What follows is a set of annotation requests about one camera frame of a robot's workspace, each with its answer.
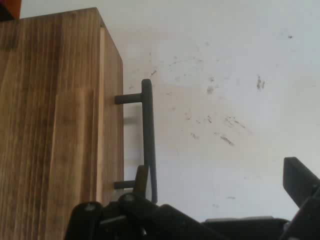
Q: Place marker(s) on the orange giant toy brick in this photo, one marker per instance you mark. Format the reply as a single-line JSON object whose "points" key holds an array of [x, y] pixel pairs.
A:
{"points": [[15, 8]]}

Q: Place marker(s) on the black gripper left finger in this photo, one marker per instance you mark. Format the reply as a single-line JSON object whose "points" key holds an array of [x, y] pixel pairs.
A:
{"points": [[140, 220]]}

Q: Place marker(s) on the brown wooden cabinet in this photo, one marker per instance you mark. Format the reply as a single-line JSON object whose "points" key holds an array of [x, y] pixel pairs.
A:
{"points": [[50, 112]]}

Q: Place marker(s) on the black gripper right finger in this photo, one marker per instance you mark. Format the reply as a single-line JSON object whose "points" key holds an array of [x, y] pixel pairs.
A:
{"points": [[305, 190]]}

